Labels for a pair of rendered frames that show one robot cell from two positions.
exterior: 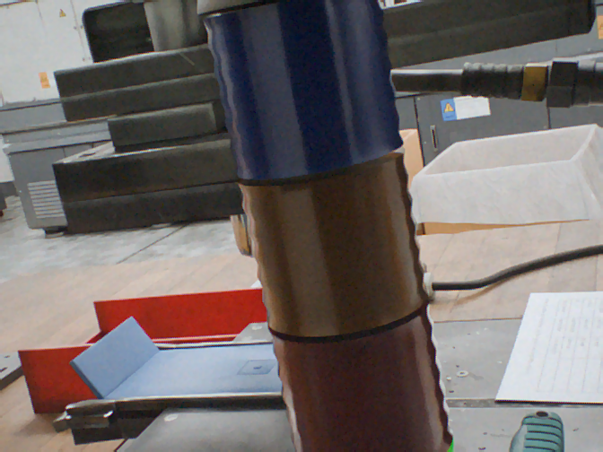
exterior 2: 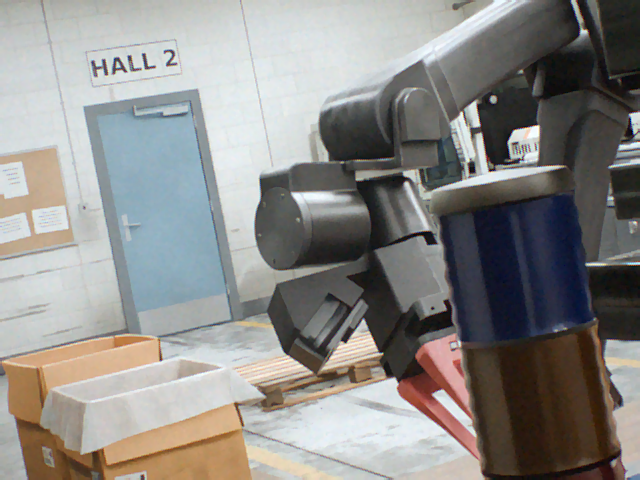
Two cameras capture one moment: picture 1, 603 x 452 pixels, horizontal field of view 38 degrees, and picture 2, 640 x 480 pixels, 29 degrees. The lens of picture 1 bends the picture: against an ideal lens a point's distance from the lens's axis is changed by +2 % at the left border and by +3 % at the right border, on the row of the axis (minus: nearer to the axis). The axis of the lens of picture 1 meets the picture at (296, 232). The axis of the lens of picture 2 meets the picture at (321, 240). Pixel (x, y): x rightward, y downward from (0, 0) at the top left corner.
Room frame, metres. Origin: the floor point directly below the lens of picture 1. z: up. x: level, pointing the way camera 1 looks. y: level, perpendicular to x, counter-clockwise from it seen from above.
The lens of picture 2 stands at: (-0.09, -0.19, 1.21)
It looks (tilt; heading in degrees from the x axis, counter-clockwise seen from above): 3 degrees down; 41
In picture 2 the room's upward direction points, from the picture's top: 11 degrees counter-clockwise
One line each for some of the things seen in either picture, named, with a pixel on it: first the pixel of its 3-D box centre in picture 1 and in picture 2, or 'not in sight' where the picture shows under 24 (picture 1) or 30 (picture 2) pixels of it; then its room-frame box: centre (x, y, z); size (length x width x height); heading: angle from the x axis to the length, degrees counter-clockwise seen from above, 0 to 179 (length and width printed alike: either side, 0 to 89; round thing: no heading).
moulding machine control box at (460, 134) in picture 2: not in sight; (464, 136); (7.82, 5.17, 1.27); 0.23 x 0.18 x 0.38; 154
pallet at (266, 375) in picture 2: not in sight; (325, 367); (5.39, 4.80, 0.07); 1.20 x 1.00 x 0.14; 156
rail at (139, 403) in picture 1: (220, 414); not in sight; (0.46, 0.06, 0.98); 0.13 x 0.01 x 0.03; 68
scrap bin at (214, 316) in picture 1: (187, 345); not in sight; (0.73, 0.11, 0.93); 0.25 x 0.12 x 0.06; 68
